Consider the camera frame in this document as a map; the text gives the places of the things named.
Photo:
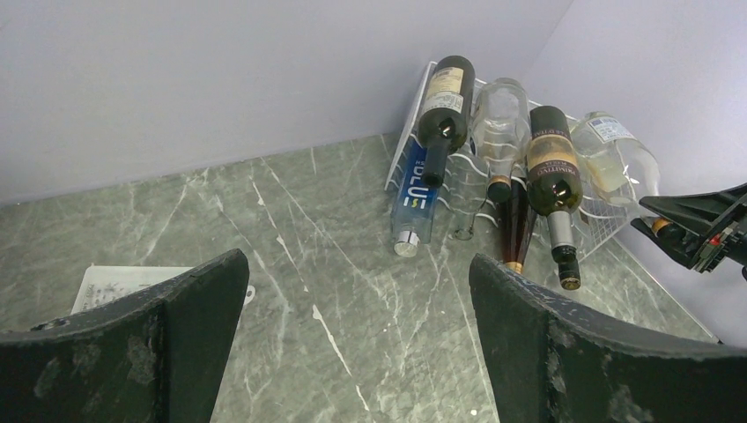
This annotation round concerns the dark green wine bottle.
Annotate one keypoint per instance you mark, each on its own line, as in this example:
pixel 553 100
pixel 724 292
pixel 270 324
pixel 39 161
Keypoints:
pixel 443 125

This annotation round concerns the clear blue label bottle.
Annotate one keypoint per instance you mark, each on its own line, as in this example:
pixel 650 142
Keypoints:
pixel 415 203

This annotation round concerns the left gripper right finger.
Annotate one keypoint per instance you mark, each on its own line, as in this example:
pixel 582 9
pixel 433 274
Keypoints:
pixel 552 359

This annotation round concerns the dark primitivo wine bottle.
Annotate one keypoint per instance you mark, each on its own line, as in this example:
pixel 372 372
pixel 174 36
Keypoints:
pixel 555 187

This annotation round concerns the clear bottle black cap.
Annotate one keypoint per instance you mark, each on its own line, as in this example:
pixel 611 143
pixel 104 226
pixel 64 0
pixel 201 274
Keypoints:
pixel 620 169

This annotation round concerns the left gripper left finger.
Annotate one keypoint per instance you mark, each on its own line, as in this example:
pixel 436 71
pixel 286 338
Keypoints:
pixel 156 355

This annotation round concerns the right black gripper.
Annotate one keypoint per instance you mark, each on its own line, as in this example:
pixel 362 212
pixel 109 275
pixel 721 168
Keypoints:
pixel 698 231

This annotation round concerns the white wire wine rack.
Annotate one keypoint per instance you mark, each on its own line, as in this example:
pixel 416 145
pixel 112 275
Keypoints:
pixel 594 223

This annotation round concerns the clear empty glass bottle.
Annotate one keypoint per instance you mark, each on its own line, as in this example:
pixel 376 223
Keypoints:
pixel 500 128

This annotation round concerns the slim amber gold-capped bottle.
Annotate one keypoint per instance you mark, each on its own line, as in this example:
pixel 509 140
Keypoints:
pixel 516 225

